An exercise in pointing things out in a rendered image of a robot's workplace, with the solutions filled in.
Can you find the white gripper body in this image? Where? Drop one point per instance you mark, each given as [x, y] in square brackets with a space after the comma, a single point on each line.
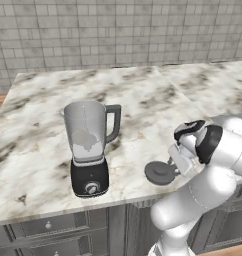
[183, 157]

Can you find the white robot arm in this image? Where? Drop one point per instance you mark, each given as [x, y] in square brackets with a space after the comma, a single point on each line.
[206, 186]

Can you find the dark grey blender lid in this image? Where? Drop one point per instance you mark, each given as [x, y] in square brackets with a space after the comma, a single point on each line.
[159, 172]

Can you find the clear blender with black base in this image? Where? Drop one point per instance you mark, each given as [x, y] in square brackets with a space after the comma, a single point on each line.
[89, 146]

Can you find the silver blender knob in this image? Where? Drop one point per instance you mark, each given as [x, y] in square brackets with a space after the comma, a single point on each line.
[91, 188]

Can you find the grey cupboard door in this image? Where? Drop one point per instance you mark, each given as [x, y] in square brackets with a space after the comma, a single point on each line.
[226, 223]

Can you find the grey drawer front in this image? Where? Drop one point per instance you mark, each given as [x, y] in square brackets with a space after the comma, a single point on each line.
[49, 226]
[56, 247]

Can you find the white round drawer knob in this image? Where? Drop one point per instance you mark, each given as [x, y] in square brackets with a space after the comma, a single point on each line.
[56, 254]
[48, 225]

